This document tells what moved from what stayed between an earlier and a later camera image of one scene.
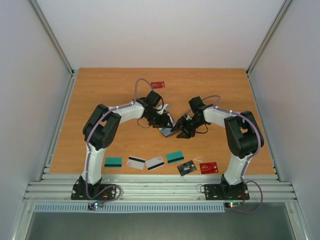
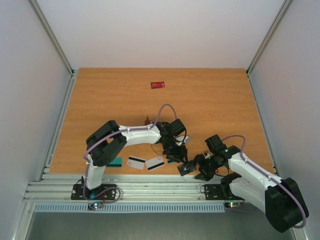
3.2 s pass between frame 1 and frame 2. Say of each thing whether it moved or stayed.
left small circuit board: stayed
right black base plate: stayed
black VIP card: stayed
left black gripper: moved
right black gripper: moved
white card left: stayed
